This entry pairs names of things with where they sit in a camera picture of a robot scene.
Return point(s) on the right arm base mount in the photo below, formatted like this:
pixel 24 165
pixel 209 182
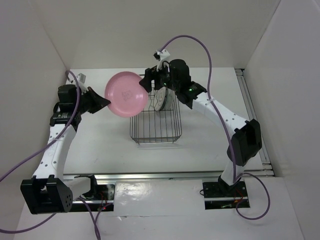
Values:
pixel 215 199

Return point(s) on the clear glass plate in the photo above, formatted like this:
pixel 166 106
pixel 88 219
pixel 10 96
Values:
pixel 172 97

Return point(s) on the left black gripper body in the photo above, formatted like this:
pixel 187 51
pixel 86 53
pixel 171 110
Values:
pixel 81 104

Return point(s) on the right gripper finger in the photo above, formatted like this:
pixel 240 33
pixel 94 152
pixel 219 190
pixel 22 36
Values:
pixel 158 82
pixel 146 82

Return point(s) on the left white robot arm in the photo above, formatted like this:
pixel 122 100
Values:
pixel 46 192

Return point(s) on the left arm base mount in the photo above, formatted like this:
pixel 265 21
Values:
pixel 100 197

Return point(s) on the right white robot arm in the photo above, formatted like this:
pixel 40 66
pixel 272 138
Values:
pixel 244 136

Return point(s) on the aluminium front rail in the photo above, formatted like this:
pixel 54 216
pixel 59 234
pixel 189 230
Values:
pixel 155 176

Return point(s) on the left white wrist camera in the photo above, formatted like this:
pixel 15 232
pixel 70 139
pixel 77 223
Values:
pixel 81 79

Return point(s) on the metal wire dish rack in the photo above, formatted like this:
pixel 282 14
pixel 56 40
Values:
pixel 156 127

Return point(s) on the blue floral ceramic plate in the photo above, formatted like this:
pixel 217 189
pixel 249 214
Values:
pixel 168 100

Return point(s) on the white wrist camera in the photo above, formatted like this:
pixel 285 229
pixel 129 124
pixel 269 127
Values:
pixel 161 56
pixel 81 79

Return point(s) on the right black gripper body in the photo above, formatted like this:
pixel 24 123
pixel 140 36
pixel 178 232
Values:
pixel 167 81

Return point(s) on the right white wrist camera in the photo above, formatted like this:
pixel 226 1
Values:
pixel 161 56

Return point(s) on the pink plastic plate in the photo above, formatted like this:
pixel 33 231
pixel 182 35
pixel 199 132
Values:
pixel 127 97

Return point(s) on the white plate with dark rim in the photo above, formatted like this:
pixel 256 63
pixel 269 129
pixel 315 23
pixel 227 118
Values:
pixel 160 99

